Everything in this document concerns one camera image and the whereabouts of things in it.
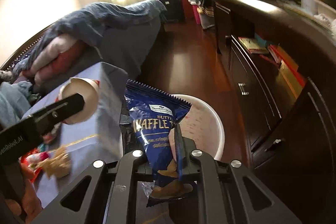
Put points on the pink and red folded quilt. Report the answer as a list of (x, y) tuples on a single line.
[(55, 59)]

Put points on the beige crumpled paper ball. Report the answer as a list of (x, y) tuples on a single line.
[(59, 165)]

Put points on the blue checked tablecloth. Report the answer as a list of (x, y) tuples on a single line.
[(97, 138)]

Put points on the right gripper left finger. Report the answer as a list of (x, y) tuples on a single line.
[(124, 175)]

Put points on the blue waffle snack bag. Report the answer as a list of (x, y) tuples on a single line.
[(154, 114)]

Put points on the dark wooden dresser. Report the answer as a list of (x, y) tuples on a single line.
[(282, 70)]

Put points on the dark blue duvet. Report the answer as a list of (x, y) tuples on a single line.
[(90, 23)]

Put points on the person's left hand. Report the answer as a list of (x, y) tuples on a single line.
[(19, 201)]

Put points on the white paper cup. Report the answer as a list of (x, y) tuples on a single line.
[(88, 89)]

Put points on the black suitcase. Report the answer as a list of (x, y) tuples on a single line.
[(174, 10)]

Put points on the white round trash bin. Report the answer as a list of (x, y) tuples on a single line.
[(203, 125)]

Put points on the light blue blanket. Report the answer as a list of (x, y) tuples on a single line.
[(14, 102)]

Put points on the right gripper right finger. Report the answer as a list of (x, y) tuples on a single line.
[(195, 165)]

